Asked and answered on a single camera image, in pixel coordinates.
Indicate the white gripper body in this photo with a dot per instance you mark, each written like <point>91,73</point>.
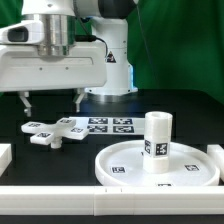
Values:
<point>23,69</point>

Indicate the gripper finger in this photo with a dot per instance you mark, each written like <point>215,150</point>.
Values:
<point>79,99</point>
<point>24,95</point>

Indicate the white cross-shaped table base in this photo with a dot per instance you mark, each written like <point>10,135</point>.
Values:
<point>52,134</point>

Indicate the white round table top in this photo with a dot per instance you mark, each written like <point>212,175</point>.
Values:
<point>125,164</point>

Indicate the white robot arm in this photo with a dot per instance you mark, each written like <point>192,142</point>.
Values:
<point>68,44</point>

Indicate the white marker sheet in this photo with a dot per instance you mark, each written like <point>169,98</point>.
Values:
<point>112,125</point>

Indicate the white left barrier block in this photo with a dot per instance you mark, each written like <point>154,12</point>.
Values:
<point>5,157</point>

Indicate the white front barrier rail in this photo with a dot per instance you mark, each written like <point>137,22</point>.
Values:
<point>99,201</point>

